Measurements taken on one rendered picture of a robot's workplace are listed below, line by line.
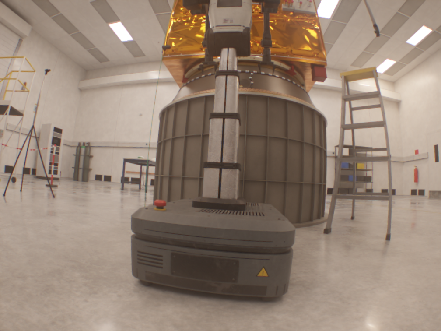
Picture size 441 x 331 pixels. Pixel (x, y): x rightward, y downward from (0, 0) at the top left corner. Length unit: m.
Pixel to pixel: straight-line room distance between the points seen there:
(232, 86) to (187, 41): 1.82
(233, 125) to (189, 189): 1.18
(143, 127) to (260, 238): 8.21
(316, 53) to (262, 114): 1.18
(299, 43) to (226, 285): 2.52
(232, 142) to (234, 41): 0.49
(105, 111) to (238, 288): 9.48
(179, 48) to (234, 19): 1.64
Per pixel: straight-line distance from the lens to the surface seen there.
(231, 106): 0.92
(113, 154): 9.07
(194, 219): 0.63
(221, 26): 1.11
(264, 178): 1.85
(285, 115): 2.03
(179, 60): 2.69
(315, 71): 2.66
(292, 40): 2.72
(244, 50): 1.09
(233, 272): 0.64
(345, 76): 2.40
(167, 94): 8.74
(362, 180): 8.45
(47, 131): 8.74
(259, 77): 2.24
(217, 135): 0.88
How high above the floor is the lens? 0.36
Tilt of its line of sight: 5 degrees up
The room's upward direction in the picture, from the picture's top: 3 degrees clockwise
